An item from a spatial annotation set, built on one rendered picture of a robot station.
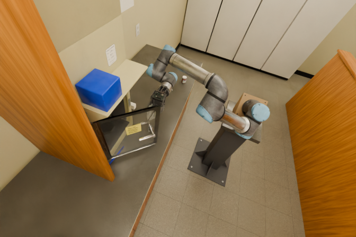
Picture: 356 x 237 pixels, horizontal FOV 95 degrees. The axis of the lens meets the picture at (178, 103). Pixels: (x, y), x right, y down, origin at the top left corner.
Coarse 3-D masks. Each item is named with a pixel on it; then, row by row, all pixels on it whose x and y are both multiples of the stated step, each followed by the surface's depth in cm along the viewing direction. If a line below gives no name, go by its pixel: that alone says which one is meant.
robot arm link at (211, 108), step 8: (208, 96) 87; (216, 96) 85; (200, 104) 89; (208, 104) 86; (216, 104) 85; (200, 112) 88; (208, 112) 86; (216, 112) 87; (224, 112) 91; (232, 112) 101; (208, 120) 87; (216, 120) 92; (224, 120) 96; (232, 120) 98; (240, 120) 103; (248, 120) 109; (240, 128) 106; (248, 128) 107; (256, 128) 111; (248, 136) 111
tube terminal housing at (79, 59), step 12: (108, 24) 58; (120, 24) 65; (96, 36) 54; (108, 36) 60; (120, 36) 67; (72, 48) 47; (84, 48) 51; (96, 48) 56; (120, 48) 70; (72, 60) 48; (84, 60) 53; (96, 60) 59; (120, 60) 74; (72, 72) 50; (84, 72) 55; (108, 72) 68; (72, 84) 52
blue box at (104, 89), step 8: (96, 72) 56; (104, 72) 57; (80, 80) 53; (88, 80) 53; (96, 80) 54; (104, 80) 54; (112, 80) 55; (80, 88) 52; (88, 88) 51; (96, 88) 52; (104, 88) 52; (112, 88) 55; (120, 88) 60; (80, 96) 55; (88, 96) 53; (96, 96) 52; (104, 96) 52; (112, 96) 57; (88, 104) 57; (96, 104) 55; (104, 104) 54; (112, 104) 58
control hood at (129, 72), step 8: (128, 64) 76; (136, 64) 76; (112, 72) 70; (120, 72) 71; (128, 72) 72; (136, 72) 73; (120, 80) 68; (128, 80) 69; (136, 80) 70; (128, 88) 66; (120, 96) 63; (88, 112) 59; (96, 112) 57; (104, 112) 57; (96, 120) 61
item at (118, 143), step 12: (144, 108) 76; (156, 108) 78; (108, 120) 70; (120, 120) 73; (132, 120) 77; (144, 120) 81; (156, 120) 86; (108, 132) 76; (120, 132) 81; (144, 132) 90; (156, 132) 97; (108, 144) 84; (120, 144) 89; (132, 144) 95; (144, 144) 102
